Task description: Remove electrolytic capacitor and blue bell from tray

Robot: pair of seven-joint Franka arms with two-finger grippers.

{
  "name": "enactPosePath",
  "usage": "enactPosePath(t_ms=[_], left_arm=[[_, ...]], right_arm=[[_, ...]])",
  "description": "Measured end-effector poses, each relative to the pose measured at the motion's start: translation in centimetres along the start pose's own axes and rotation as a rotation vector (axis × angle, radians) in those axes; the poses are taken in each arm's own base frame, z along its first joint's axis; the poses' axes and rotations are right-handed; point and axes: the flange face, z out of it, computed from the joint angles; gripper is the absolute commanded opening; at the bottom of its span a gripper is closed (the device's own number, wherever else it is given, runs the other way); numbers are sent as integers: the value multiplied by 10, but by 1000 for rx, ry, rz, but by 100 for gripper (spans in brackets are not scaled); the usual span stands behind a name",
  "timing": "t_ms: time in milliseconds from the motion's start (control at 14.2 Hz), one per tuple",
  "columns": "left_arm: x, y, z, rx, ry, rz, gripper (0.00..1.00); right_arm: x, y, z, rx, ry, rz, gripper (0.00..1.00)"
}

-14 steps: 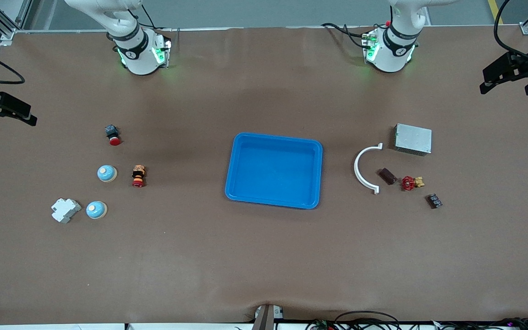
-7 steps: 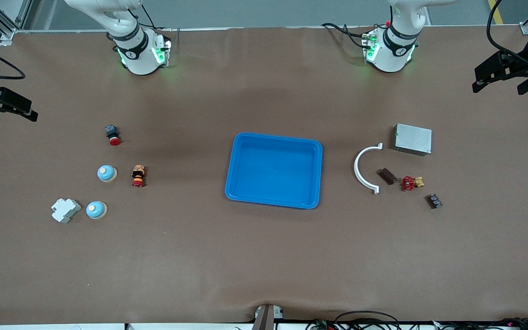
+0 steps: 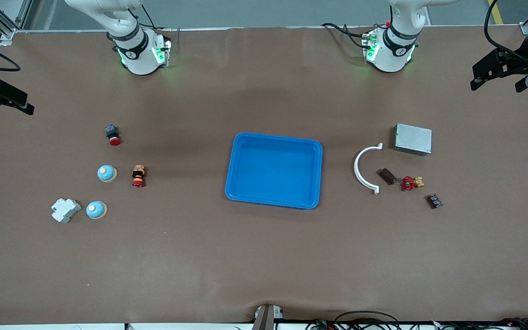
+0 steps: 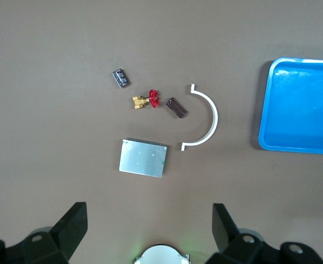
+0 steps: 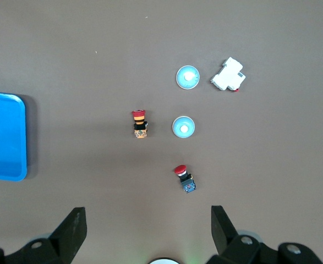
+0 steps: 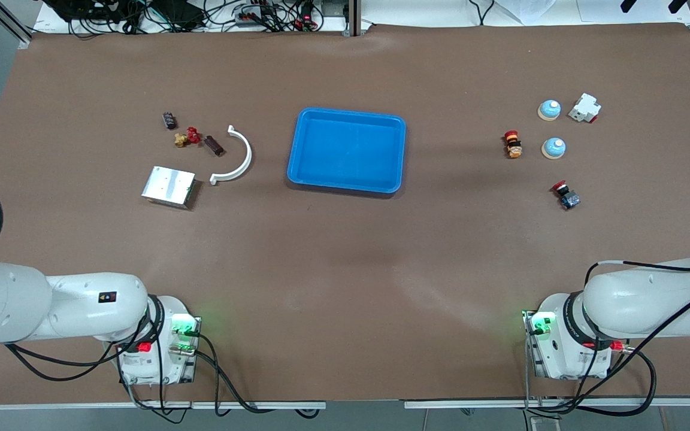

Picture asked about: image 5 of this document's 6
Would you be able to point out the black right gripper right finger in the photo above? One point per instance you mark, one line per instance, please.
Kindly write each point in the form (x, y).
(223, 231)

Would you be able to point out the light blue desk bell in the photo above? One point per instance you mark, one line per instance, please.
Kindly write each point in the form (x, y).
(188, 77)
(183, 127)

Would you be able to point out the brown table mat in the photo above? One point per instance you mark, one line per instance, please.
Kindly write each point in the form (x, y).
(95, 55)

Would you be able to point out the red push button black base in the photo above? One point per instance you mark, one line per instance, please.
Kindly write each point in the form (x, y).
(186, 180)

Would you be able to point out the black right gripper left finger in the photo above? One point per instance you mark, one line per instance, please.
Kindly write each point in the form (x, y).
(67, 233)

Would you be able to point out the blue plastic tray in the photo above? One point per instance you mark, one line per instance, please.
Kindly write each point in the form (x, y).
(4, 137)

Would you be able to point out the red emergency stop orange base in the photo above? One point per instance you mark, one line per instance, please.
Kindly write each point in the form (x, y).
(139, 125)

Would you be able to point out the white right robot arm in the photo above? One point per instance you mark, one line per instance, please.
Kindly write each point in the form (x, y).
(164, 261)

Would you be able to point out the white circuit breaker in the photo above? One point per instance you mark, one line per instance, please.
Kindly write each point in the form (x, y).
(228, 75)

